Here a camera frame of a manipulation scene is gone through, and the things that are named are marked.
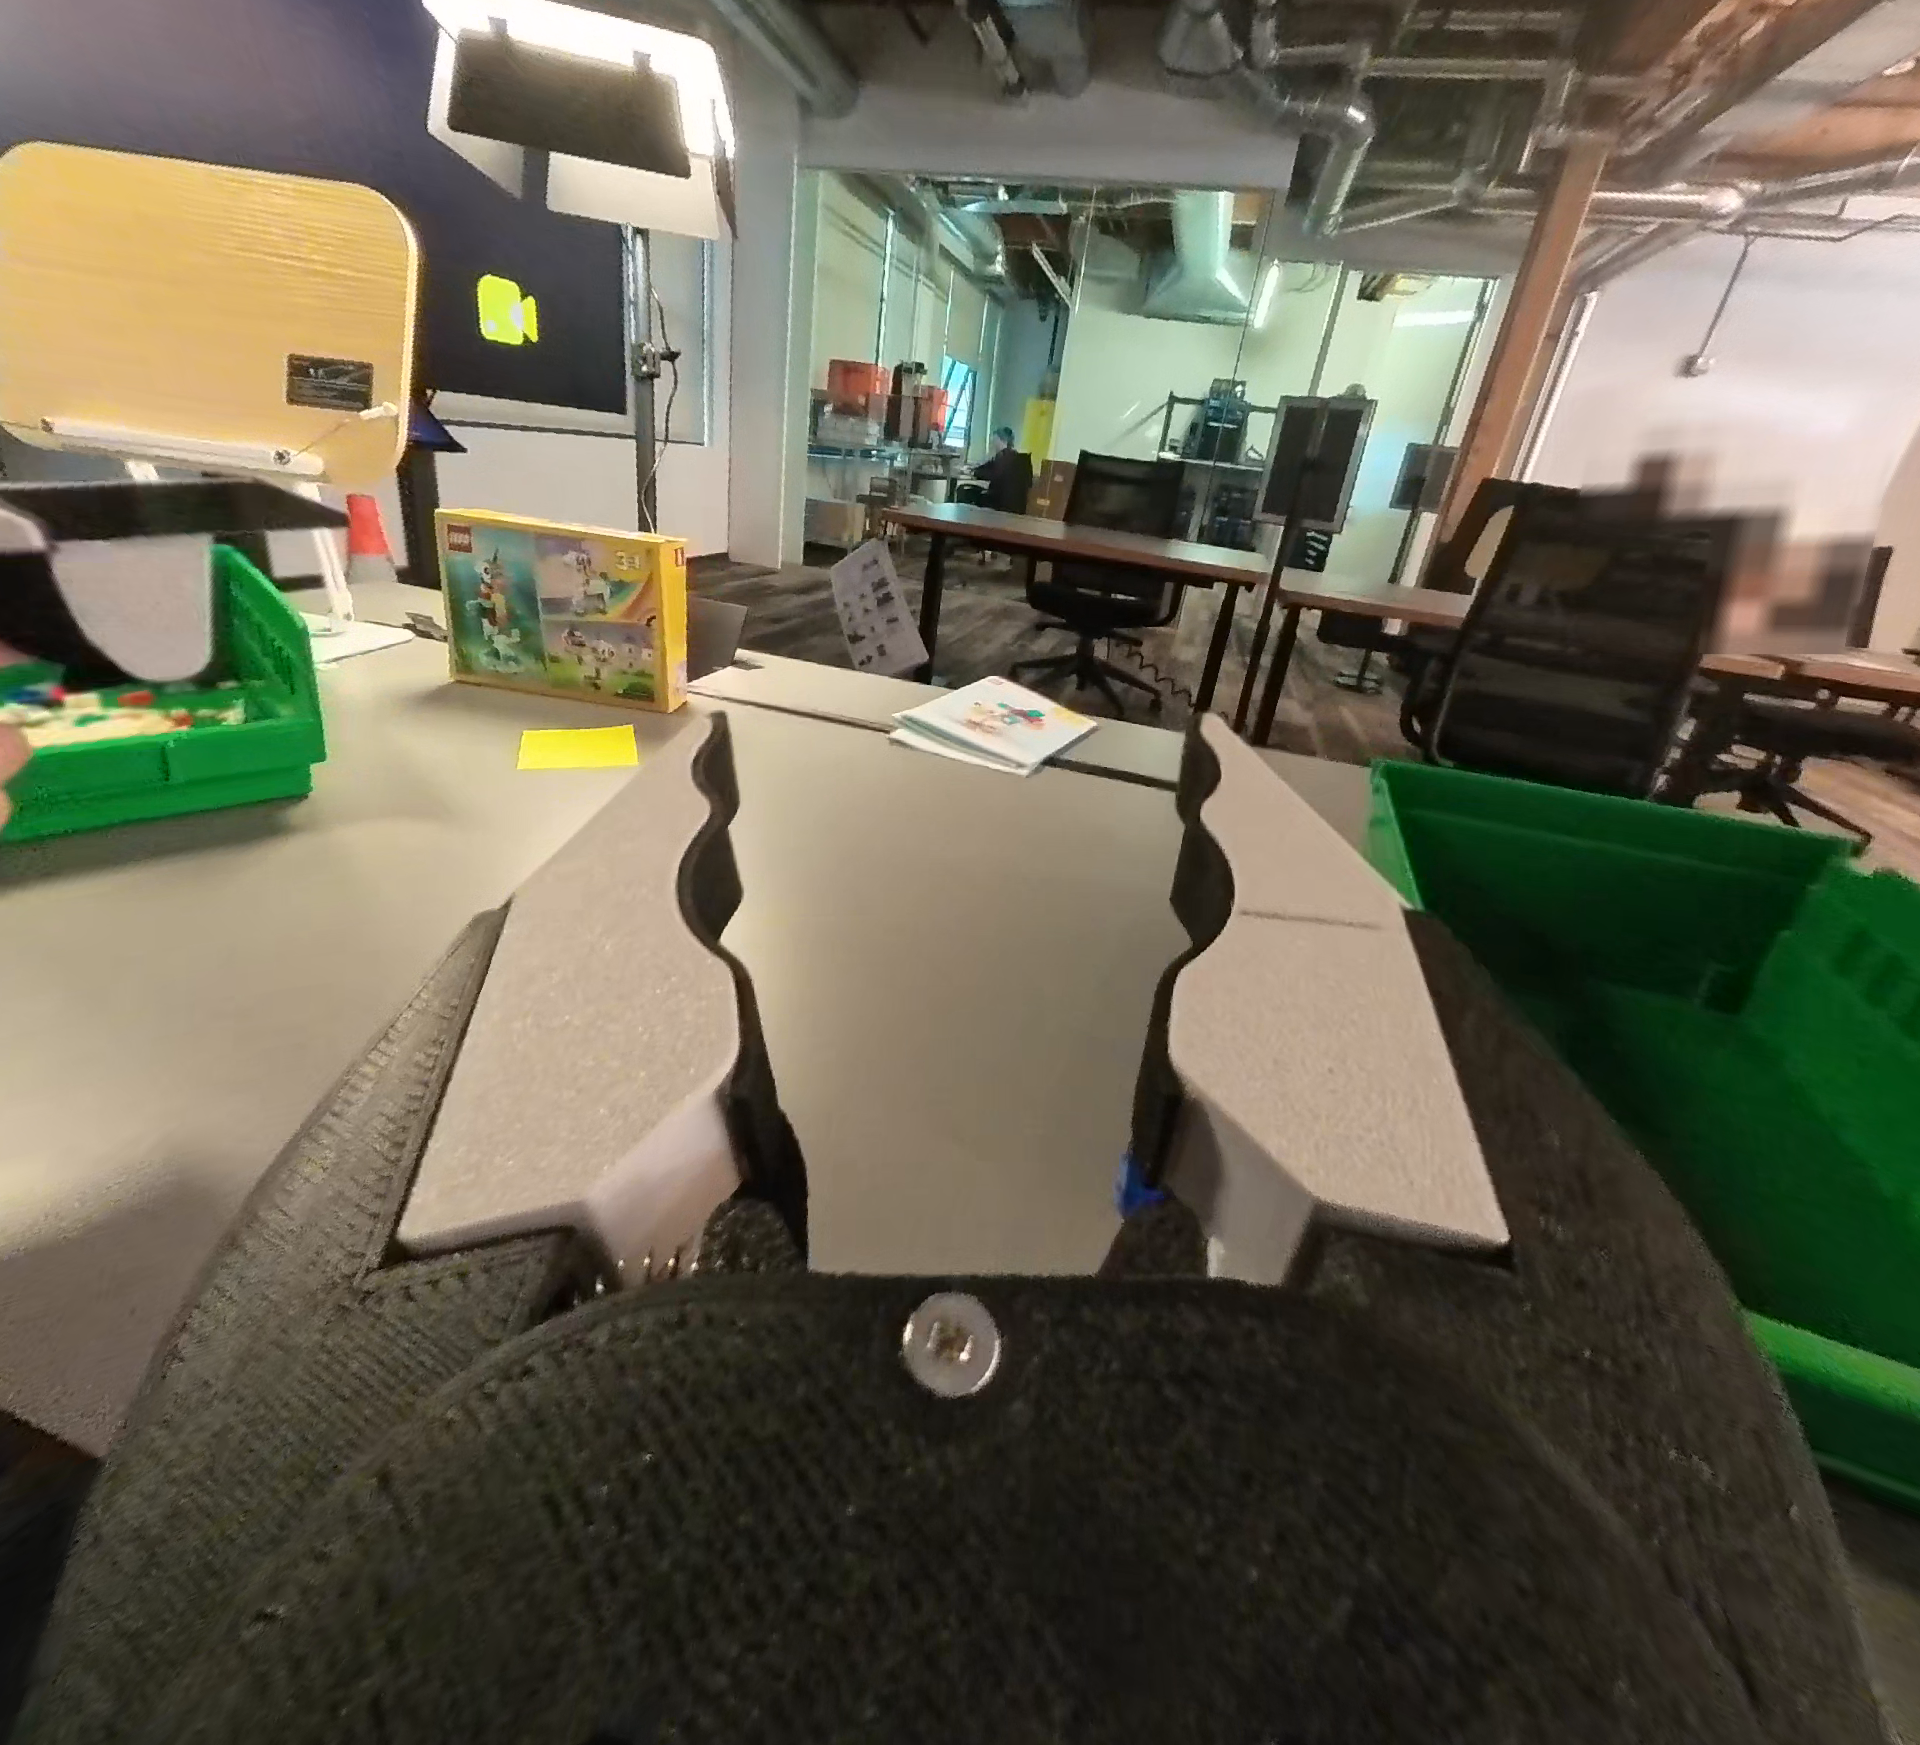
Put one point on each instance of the wooden table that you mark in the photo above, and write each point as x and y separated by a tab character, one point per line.
1817	685

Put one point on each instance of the brown table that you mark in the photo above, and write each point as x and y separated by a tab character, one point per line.
1080	529
1380	602

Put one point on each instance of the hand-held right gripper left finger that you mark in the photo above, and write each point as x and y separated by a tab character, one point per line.
601	1027

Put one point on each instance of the wooden book stand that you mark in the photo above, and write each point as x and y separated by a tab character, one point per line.
180	276

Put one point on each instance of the printed paper sheet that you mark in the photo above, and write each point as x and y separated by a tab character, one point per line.
877	605

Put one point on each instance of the large dark monitor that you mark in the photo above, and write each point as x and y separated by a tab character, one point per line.
226	5

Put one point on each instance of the yellow sticky note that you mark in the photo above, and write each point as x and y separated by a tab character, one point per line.
577	749

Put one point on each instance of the green plastic bin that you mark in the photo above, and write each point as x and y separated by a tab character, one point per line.
1651	966
256	725

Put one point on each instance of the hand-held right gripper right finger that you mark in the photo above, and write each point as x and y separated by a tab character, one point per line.
1320	1057

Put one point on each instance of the black screen on stand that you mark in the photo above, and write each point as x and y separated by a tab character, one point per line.
1317	464

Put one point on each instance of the storage shelves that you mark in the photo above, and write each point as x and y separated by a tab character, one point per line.
886	425

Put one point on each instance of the orange traffic cone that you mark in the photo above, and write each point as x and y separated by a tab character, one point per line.
368	541

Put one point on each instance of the studio light panel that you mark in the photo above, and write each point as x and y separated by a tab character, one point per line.
601	112

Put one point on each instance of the pile of toy bricks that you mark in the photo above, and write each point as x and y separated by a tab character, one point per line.
121	714

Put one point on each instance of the blue toy brick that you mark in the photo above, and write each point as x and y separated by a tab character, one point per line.
1137	1180

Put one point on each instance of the instruction booklet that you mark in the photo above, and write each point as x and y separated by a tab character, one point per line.
998	722

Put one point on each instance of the black light stand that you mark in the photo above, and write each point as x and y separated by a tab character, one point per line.
649	380

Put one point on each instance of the yellow toy set box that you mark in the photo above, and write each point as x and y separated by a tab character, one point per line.
555	605

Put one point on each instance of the black office chair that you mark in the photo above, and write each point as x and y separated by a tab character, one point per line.
1119	529
1592	637

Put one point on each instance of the grey slanted panel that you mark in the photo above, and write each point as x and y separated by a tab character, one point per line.
717	637

